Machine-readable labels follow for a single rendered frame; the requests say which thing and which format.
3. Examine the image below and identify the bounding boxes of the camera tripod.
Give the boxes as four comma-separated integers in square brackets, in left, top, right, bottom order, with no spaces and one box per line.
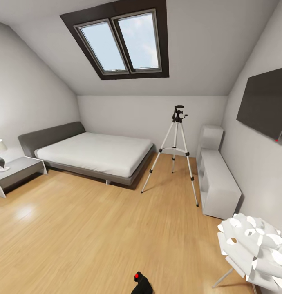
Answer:
[150,105,199,207]

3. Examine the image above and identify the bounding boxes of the digital camera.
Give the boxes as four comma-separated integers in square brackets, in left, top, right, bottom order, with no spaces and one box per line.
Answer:
[131,271,153,294]

